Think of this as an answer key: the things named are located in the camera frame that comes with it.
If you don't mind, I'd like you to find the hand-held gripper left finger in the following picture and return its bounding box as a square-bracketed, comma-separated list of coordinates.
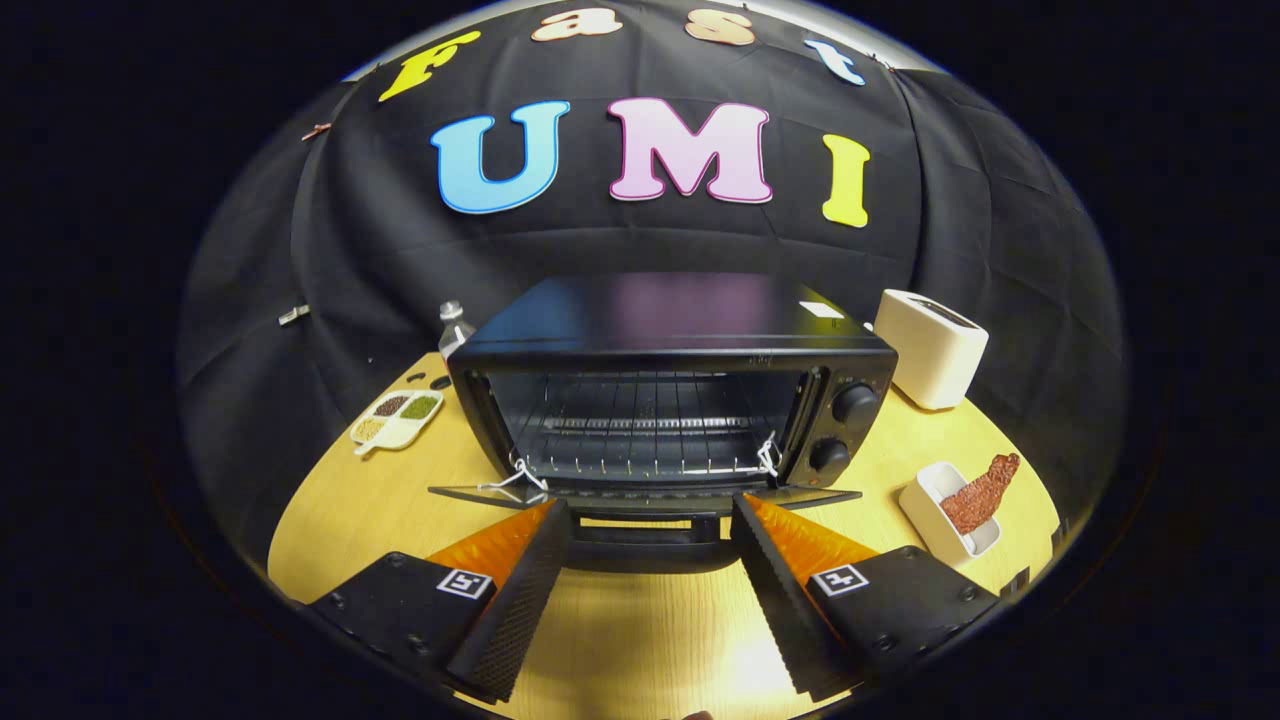
[305, 498, 573, 704]

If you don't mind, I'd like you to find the black toaster oven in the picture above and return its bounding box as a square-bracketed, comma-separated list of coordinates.
[428, 272, 899, 574]

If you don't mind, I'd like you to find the white divided spice dish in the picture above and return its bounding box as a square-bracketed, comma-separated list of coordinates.
[349, 388, 445, 457]

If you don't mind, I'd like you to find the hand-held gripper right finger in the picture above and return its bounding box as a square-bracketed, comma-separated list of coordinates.
[730, 492, 1004, 701]

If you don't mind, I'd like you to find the white rectangular dish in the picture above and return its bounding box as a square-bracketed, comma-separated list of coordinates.
[898, 461, 1003, 568]

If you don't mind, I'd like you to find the clear bottle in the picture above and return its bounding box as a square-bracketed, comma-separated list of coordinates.
[438, 300, 477, 359]

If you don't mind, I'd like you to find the white toaster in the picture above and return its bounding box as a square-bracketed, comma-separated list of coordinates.
[873, 289, 990, 411]

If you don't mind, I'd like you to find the red meat slice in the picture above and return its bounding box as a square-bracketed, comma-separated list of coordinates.
[940, 453, 1021, 535]

